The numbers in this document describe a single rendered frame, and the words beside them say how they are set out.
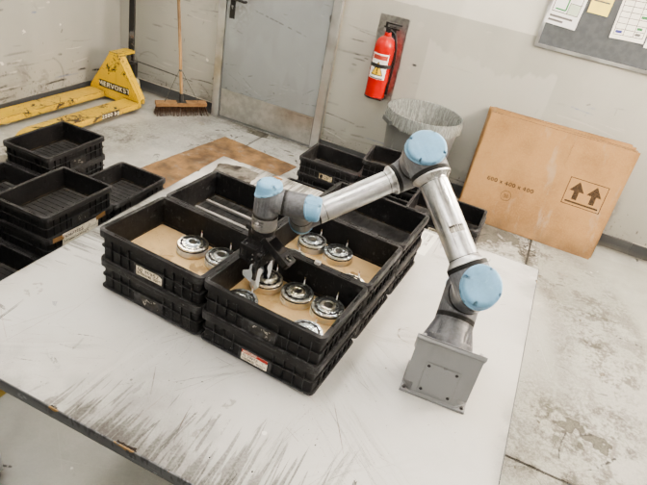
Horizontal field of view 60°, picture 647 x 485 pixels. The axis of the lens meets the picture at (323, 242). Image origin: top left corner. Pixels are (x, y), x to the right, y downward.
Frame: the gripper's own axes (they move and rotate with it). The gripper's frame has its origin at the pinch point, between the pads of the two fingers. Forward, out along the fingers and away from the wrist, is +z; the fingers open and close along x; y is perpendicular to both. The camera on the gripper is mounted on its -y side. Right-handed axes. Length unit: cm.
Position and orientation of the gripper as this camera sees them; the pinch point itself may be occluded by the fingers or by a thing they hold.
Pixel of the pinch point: (261, 284)
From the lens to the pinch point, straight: 177.6
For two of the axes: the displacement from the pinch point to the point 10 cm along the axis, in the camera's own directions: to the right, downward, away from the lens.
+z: -1.7, 8.4, 5.2
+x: -5.3, 3.7, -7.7
